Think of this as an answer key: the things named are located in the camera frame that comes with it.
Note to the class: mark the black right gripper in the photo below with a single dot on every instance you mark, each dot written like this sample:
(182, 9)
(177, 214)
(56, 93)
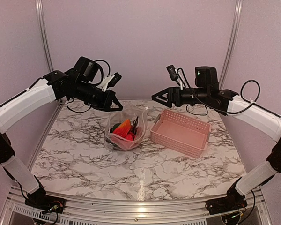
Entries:
(174, 96)

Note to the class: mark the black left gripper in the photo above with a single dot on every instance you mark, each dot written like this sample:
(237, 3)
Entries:
(110, 95)

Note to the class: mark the green avocado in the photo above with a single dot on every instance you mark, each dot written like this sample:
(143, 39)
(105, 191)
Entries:
(115, 127)

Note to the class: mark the clear zip top bag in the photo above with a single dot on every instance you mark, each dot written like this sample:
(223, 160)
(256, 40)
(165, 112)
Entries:
(139, 122)

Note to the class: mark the orange carrot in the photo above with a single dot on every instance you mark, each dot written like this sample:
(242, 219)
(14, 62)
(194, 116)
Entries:
(123, 129)

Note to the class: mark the red strawberry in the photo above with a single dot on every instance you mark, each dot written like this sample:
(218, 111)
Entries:
(130, 136)

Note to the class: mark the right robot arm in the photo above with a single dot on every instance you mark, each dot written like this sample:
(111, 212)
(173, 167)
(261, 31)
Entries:
(230, 103)

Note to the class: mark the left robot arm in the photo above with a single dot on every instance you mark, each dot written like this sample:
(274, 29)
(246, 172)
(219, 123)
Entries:
(85, 82)

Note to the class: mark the pink plastic basket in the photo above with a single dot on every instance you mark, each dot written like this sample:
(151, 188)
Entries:
(181, 133)

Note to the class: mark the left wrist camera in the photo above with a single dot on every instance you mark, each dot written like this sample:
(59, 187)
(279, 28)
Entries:
(110, 81)

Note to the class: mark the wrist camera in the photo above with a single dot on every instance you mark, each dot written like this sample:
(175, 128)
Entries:
(110, 81)
(173, 74)

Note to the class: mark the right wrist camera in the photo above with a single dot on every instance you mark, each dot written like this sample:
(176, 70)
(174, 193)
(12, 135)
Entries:
(173, 74)

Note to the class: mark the aluminium front table rail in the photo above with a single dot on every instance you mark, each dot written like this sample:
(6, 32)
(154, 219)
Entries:
(92, 211)

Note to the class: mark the right aluminium corner post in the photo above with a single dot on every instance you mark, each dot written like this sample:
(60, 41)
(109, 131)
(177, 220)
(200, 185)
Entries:
(232, 41)

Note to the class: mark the aluminium corner post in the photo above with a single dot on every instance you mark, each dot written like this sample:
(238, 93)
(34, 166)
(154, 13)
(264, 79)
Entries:
(232, 41)
(43, 34)

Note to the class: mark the left aluminium corner post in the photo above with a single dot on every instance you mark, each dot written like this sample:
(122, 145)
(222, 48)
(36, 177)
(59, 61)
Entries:
(43, 34)

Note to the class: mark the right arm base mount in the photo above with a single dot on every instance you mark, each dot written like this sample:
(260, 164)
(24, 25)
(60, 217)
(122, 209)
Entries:
(224, 204)

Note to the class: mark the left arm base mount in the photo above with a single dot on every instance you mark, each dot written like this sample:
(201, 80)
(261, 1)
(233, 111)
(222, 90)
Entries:
(47, 203)

